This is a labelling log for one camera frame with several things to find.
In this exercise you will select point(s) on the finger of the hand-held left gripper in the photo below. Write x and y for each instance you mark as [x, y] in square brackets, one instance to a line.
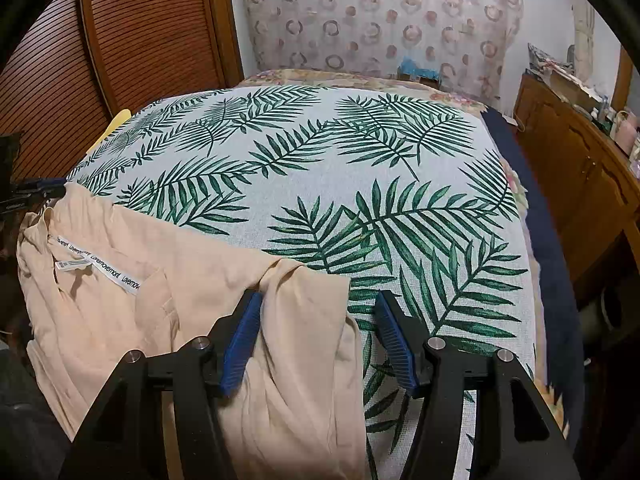
[40, 189]

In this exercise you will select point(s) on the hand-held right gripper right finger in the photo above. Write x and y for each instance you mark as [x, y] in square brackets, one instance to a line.
[397, 345]

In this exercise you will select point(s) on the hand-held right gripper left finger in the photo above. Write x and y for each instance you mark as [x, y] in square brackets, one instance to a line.
[240, 345]

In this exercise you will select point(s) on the peach printed t-shirt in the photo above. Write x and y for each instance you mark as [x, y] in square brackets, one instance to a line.
[150, 340]

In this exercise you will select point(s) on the yellow plush toy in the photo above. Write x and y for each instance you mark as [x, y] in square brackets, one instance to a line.
[116, 125]

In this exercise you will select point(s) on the brown louvred wardrobe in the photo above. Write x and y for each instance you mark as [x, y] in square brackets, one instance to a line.
[125, 50]

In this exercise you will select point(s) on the navy bed sheet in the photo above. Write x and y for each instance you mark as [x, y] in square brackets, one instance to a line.
[545, 260]

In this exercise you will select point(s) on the green leaf print sheet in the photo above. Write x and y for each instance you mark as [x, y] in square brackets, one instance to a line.
[325, 170]

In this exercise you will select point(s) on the grey slipper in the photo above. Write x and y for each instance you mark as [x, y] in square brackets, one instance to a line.
[602, 312]

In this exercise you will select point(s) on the person's dark clothing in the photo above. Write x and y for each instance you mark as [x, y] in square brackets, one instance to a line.
[30, 420]

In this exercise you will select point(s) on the wooden cabinet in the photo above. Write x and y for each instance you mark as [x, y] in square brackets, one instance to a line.
[575, 160]

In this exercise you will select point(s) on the floral blanket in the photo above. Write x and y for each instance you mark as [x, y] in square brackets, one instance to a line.
[350, 80]

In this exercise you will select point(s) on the cardboard box with blue paper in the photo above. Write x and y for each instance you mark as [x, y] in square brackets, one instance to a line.
[417, 71]

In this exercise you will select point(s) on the open cardboard box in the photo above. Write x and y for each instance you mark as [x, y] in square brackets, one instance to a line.
[575, 87]

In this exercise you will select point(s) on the pink thermos jug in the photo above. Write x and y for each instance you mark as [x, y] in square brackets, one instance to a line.
[627, 132]

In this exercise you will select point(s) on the floral pillow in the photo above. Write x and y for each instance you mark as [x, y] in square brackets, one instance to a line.
[550, 59]

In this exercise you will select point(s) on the circle print curtain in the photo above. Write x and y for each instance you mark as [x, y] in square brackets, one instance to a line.
[380, 15]

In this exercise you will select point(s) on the beige window curtain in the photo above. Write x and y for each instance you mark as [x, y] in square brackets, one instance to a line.
[585, 30]

